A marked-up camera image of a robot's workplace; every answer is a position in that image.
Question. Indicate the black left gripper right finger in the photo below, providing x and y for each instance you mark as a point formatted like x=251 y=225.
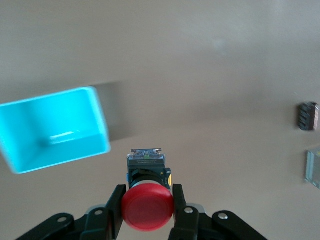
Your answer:
x=181 y=207

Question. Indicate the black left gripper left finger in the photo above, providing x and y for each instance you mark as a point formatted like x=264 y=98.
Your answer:
x=113 y=207

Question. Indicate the red push button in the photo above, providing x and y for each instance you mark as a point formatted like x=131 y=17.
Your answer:
x=147 y=207

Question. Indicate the cyan plastic bin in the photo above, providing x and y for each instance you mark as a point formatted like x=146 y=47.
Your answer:
x=37 y=125

